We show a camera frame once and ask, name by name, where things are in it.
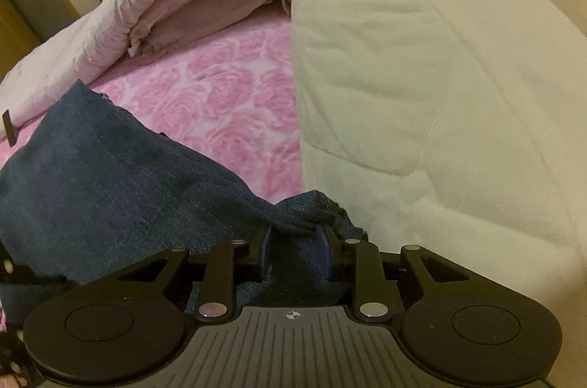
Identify white padded comforter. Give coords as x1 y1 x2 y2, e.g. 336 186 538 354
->
279 0 587 279

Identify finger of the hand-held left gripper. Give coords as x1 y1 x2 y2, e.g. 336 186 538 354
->
0 326 34 388
0 245 29 293

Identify pink floral blanket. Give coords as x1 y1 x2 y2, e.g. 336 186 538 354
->
0 19 304 388

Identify blue denim jeans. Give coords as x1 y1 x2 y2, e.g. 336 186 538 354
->
0 80 370 316

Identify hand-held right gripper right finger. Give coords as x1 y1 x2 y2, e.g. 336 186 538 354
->
314 223 469 321

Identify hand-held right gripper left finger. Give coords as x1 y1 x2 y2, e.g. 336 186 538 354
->
117 227 276 323

